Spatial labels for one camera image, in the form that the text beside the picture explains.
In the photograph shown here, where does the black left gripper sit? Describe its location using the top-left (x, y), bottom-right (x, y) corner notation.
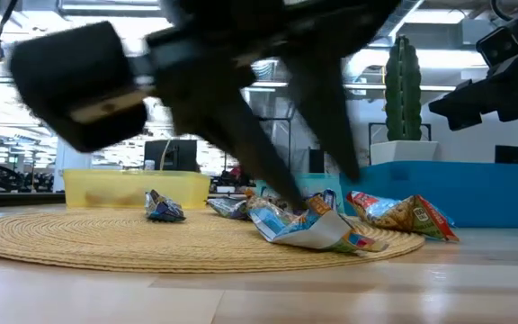
top-left (9, 20), bottom-right (390, 212)

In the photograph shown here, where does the green white snack bag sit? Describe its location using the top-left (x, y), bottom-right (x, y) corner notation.
top-left (206, 196), bottom-right (252, 221)

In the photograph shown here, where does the dark blue green granola bar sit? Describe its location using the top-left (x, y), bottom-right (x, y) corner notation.
top-left (144, 188), bottom-right (187, 223)

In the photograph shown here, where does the orange blue peanut butter bar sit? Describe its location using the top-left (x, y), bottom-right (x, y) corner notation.
top-left (246, 193), bottom-right (389, 254)

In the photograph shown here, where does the narrow black box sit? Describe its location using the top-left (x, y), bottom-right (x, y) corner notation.
top-left (308, 148), bottom-right (326, 175)

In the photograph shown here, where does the long LED light bar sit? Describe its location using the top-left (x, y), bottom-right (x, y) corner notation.
top-left (0, 76), bottom-right (457, 92)

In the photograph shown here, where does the small black box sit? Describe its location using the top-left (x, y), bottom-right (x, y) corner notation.
top-left (495, 144), bottom-right (518, 164)

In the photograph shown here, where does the black monitor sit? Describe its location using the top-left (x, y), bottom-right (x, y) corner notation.
top-left (144, 139), bottom-right (198, 173)

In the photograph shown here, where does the teal translucent plastic bin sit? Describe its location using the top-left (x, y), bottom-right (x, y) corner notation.
top-left (255, 173), bottom-right (345, 212)

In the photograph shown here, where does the white plant pot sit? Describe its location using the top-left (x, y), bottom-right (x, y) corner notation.
top-left (370, 139), bottom-right (440, 167)

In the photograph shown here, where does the blue plastic tray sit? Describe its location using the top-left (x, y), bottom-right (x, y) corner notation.
top-left (338, 160), bottom-right (518, 230)

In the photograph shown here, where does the yellow translucent plastic bin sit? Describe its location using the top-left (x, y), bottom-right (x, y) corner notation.
top-left (62, 168), bottom-right (211, 211)

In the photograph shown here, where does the white pillar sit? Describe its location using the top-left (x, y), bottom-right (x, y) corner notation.
top-left (53, 134), bottom-right (93, 193)

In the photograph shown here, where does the round woven straw placemat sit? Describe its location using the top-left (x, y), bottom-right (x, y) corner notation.
top-left (0, 207), bottom-right (426, 275)

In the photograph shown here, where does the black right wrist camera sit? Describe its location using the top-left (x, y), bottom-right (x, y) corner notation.
top-left (476, 24), bottom-right (518, 68)

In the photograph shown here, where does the thin yellow hanging cable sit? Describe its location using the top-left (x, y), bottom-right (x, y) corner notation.
top-left (159, 138), bottom-right (173, 171)

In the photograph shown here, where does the silver air duct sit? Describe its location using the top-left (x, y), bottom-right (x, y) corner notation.
top-left (375, 0), bottom-right (424, 46)

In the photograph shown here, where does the black aluminium table frame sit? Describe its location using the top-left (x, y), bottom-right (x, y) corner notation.
top-left (0, 192), bottom-right (260, 209)

